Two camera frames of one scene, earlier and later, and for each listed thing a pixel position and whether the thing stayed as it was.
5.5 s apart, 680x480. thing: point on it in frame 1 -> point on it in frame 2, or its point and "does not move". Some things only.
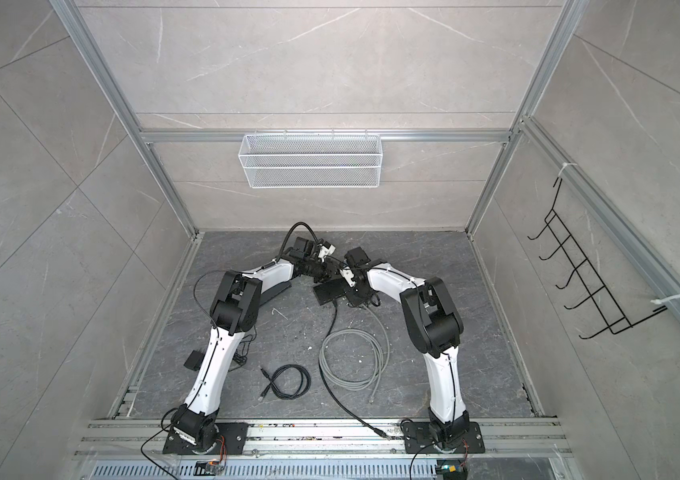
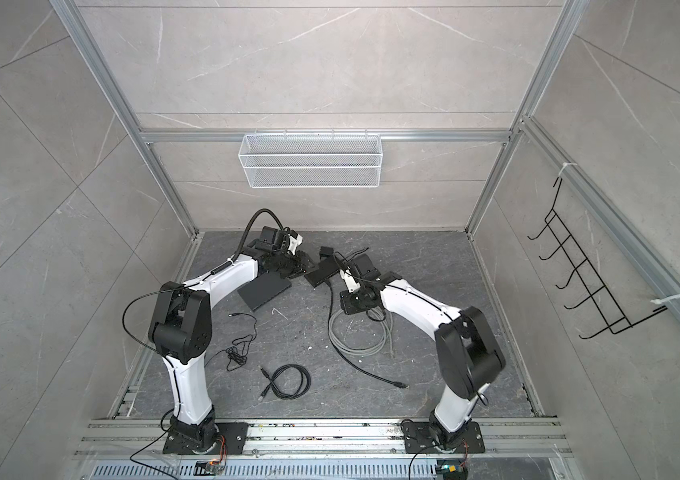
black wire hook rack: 607,306 does not move
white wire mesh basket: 310,161 does not move
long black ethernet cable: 324,383 -> 342,353
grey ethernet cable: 384,360 -> 380,346
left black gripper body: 324,271 -> 291,265
